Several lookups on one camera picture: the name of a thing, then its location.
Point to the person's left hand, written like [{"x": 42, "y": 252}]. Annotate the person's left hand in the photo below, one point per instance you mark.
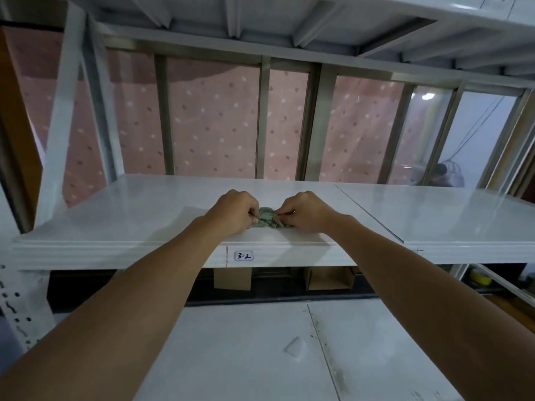
[{"x": 234, "y": 212}]

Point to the person's right hand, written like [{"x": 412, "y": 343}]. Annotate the person's right hand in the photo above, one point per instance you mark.
[{"x": 305, "y": 212}]

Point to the person's left fingers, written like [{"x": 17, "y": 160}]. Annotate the person's left fingers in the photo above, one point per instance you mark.
[{"x": 253, "y": 214}]

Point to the person's right fingers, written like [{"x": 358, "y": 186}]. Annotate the person's right fingers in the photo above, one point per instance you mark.
[{"x": 283, "y": 214}]

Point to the small green cloth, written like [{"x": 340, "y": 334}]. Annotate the small green cloth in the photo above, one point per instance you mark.
[{"x": 266, "y": 218}]

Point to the person's left forearm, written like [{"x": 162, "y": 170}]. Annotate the person's left forearm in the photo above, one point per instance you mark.
[{"x": 113, "y": 317}]

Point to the person's right forearm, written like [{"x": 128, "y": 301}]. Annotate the person's right forearm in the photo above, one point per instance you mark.
[{"x": 439, "y": 313}]

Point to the white metal shelving rack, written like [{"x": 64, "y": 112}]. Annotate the white metal shelving rack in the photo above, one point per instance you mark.
[{"x": 267, "y": 229}]

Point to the white handwritten shelf label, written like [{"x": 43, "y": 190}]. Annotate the white handwritten shelf label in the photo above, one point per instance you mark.
[{"x": 243, "y": 256}]

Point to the brown cardboard box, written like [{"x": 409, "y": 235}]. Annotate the brown cardboard box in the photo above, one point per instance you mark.
[
  {"x": 330, "y": 278},
  {"x": 232, "y": 278}
]

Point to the pink dotted curtain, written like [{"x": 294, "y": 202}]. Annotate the pink dotted curtain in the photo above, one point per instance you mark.
[{"x": 217, "y": 125}]

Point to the yellow tape roll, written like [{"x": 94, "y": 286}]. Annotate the yellow tape roll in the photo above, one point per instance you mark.
[{"x": 480, "y": 277}]

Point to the metal window frame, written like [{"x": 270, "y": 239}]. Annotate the metal window frame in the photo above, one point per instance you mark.
[{"x": 317, "y": 121}]

